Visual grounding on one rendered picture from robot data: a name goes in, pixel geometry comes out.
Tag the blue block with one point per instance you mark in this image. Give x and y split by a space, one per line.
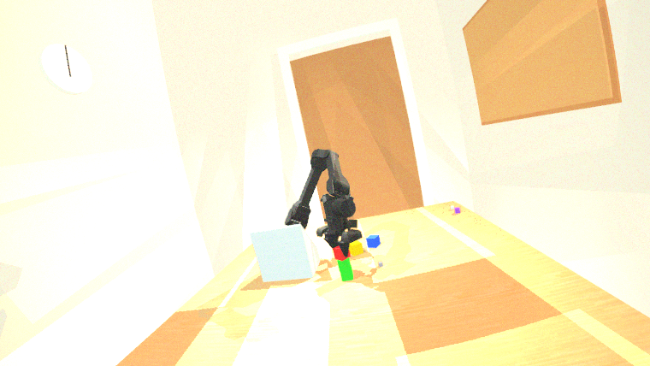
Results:
373 241

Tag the yellow block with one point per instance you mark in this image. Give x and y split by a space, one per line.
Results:
356 248

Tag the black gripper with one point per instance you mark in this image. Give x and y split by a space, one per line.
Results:
335 228

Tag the green block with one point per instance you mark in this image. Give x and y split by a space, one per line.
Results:
347 275
344 265

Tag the red block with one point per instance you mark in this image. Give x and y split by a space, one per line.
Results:
338 254

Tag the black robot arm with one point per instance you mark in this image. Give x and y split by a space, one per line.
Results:
337 185

